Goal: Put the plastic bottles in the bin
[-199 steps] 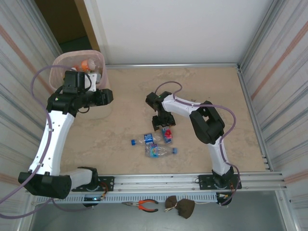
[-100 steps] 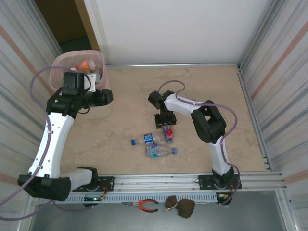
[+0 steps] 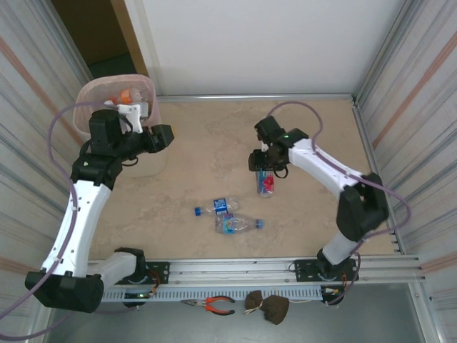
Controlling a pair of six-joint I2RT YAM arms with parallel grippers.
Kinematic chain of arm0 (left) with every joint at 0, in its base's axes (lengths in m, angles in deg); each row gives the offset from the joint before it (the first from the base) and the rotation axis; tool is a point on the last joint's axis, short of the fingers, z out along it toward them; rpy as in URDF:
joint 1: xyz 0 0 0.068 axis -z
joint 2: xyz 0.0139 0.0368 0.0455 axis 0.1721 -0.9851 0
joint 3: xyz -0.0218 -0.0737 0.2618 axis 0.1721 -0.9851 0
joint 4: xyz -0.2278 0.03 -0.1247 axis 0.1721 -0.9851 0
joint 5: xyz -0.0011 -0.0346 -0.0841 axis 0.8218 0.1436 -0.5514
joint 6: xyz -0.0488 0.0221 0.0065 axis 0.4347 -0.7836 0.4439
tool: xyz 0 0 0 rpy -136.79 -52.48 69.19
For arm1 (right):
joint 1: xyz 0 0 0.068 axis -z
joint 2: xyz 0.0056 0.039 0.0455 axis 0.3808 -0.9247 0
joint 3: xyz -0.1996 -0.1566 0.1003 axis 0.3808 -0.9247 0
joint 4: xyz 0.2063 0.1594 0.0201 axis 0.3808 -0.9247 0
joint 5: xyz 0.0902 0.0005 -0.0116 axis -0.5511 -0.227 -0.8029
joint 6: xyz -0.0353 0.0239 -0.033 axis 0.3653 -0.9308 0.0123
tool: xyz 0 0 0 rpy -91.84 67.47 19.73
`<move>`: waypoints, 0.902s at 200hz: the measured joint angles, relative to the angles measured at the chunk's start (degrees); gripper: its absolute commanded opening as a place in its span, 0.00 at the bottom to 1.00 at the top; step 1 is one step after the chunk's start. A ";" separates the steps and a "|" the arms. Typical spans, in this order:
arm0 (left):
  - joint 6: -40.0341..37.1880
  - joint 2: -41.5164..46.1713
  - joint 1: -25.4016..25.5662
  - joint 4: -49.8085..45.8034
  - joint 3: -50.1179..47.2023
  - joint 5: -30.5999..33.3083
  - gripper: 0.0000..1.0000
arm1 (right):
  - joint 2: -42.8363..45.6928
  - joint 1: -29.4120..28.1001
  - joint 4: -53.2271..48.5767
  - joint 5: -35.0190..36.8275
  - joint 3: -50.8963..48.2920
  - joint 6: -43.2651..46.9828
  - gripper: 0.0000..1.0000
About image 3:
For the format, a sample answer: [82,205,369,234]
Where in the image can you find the pink flower bottle blue cap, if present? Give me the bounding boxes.
[254,168,276,199]

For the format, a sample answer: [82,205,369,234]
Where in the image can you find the orange label bottle orange cap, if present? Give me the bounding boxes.
[108,88,134,106]

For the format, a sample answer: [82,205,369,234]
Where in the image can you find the dark blue label clear bottle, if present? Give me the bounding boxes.
[194,195,241,217]

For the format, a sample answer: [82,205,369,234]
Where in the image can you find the colourful label bottle blue cap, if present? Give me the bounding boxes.
[214,212,266,236]

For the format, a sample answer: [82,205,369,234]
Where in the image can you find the pink mesh waste bin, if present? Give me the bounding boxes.
[72,73,169,179]

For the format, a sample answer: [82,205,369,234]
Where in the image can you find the brown wooden door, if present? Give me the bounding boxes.
[51,0,148,74]

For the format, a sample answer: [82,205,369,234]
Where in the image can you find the brown cloth pouch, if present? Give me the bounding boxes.
[243,289,291,327]

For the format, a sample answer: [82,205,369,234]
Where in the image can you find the grey metal sheet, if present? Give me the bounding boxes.
[42,303,426,343]

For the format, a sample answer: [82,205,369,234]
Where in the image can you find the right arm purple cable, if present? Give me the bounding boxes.
[264,101,411,307]

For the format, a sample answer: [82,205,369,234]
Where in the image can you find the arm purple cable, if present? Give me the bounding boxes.
[264,101,411,307]
[0,101,139,340]

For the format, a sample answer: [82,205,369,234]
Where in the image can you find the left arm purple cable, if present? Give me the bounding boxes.
[0,101,139,340]

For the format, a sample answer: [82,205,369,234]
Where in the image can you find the thin aluminium edge rail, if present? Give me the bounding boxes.
[156,93,358,104]

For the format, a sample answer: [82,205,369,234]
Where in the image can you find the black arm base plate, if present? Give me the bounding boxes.
[293,259,359,284]
[106,262,171,286]

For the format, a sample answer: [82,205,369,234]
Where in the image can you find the long aluminium base rail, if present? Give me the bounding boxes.
[85,254,428,287]

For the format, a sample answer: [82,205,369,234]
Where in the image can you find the grey slotted cable duct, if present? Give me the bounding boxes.
[101,285,324,304]

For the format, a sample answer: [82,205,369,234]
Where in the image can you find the orange handled pliers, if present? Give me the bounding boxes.
[180,295,237,317]

